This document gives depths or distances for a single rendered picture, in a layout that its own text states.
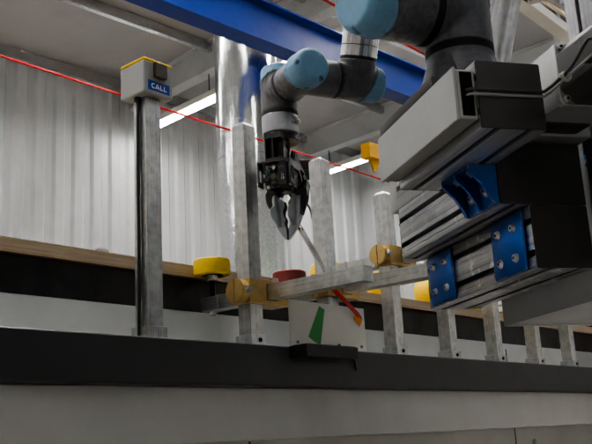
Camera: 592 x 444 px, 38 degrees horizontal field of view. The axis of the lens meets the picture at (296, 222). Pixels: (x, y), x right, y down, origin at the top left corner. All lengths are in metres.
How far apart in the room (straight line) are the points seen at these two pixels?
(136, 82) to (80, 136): 8.95
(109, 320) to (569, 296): 0.90
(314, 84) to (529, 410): 1.37
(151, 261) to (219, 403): 0.30
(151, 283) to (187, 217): 9.72
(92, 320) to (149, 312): 0.22
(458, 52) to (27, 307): 0.88
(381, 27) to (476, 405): 1.28
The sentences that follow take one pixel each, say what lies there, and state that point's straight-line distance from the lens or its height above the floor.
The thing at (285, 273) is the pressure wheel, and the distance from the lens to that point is 2.04.
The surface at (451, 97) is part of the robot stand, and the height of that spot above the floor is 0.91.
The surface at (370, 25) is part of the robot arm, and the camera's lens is 1.42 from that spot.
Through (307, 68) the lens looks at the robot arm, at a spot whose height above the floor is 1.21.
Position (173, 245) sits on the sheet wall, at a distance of 11.03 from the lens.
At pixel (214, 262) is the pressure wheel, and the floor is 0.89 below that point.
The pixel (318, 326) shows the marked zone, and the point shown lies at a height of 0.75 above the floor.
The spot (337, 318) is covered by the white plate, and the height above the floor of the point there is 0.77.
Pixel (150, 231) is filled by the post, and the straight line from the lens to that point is 1.58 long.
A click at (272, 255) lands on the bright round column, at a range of 6.19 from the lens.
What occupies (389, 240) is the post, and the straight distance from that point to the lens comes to 2.15.
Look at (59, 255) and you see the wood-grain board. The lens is 1.70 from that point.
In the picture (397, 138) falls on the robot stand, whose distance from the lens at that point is 1.25.
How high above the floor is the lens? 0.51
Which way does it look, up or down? 14 degrees up
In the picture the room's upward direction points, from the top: 3 degrees counter-clockwise
